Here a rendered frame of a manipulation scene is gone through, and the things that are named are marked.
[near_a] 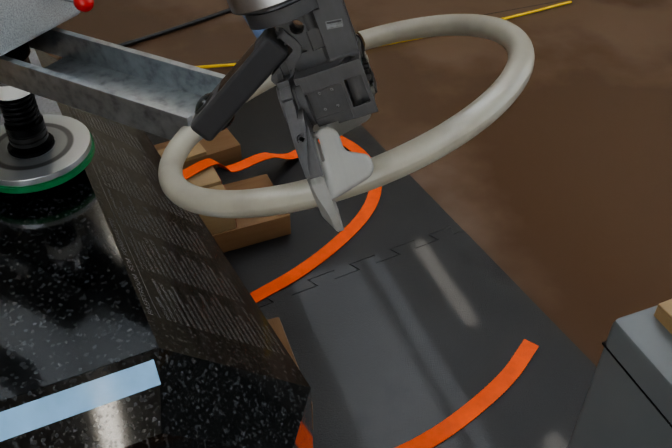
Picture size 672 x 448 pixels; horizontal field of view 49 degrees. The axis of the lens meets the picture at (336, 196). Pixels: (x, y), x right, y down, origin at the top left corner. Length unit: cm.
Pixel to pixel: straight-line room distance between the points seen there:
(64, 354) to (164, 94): 42
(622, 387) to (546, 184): 165
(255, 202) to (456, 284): 164
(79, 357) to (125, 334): 7
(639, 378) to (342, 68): 72
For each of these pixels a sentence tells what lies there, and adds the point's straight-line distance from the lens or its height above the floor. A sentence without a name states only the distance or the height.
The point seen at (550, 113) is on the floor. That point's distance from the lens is 320.
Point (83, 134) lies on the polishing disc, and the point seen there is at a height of 89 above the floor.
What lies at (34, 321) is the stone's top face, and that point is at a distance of 122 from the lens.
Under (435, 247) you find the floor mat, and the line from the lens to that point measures 245.
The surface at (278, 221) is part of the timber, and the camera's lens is 242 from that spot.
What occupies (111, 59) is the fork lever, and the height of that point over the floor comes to 110.
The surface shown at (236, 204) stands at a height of 120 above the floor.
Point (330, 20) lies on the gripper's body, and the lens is 65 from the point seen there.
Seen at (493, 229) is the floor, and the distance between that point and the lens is 257.
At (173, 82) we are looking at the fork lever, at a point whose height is 110.
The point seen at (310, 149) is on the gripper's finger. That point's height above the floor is 131.
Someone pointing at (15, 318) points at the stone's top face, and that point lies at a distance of 124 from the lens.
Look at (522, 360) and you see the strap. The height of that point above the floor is 2.
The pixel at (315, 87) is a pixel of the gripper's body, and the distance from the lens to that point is 65.
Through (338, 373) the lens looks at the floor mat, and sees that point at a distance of 209.
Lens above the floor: 169
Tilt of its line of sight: 40 degrees down
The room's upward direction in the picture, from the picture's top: straight up
